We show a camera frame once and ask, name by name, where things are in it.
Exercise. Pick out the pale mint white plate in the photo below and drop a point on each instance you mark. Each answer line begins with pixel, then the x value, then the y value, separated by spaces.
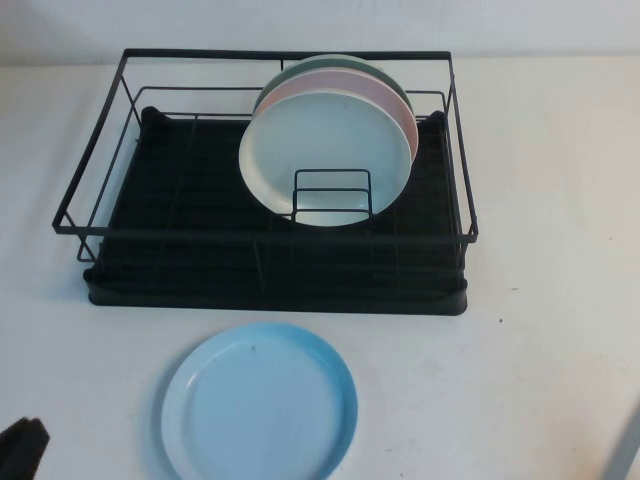
pixel 325 145

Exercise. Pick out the grey metal pole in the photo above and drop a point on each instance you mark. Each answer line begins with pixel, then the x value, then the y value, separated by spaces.
pixel 625 460

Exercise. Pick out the black dish drying rack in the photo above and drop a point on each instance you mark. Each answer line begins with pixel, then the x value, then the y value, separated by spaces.
pixel 250 295

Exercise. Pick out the green plate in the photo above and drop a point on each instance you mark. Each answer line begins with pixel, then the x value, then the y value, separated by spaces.
pixel 340 62

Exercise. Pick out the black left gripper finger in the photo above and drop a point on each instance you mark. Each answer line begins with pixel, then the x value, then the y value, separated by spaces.
pixel 22 450

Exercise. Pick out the pink plate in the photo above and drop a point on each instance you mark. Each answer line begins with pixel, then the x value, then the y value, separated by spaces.
pixel 325 80

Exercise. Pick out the light blue plate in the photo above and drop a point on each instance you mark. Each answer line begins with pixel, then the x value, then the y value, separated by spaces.
pixel 260 410

